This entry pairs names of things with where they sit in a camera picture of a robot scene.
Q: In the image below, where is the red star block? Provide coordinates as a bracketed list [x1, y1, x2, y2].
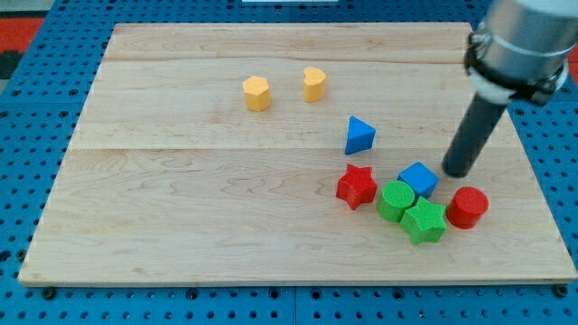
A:
[335, 164, 378, 210]

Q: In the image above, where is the green circle block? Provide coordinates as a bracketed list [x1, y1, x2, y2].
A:
[377, 181, 415, 222]

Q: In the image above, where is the red circle block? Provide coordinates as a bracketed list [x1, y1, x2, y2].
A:
[445, 187, 489, 229]

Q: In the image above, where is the yellow hexagon block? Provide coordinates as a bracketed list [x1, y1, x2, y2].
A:
[242, 76, 271, 112]

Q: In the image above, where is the green star block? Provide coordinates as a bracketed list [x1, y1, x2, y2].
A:
[399, 197, 447, 246]

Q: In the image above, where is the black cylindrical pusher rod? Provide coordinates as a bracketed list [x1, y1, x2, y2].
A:
[442, 93, 507, 178]

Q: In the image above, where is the blue triangle block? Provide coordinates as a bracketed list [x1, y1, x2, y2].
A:
[344, 116, 376, 155]

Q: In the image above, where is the yellow heart block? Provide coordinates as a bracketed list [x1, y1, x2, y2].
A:
[303, 66, 327, 103]

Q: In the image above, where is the wooden board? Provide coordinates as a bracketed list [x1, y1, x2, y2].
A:
[18, 23, 577, 287]

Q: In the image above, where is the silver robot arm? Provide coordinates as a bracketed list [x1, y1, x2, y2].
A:
[464, 0, 577, 106]

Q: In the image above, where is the blue cube block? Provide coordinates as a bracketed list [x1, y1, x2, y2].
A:
[397, 162, 439, 199]

